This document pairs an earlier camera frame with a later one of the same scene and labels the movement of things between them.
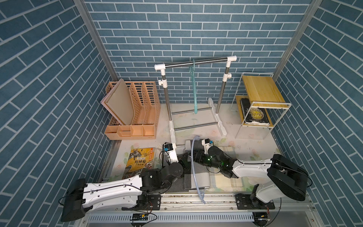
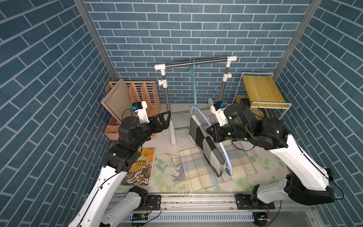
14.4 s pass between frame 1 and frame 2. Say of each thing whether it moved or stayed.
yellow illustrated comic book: stayed
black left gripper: moved
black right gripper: moved
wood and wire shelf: stayed
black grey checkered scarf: moved
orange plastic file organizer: stayed
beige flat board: stayed
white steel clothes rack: stayed
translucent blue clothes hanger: moved
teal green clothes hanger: stayed
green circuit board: stayed
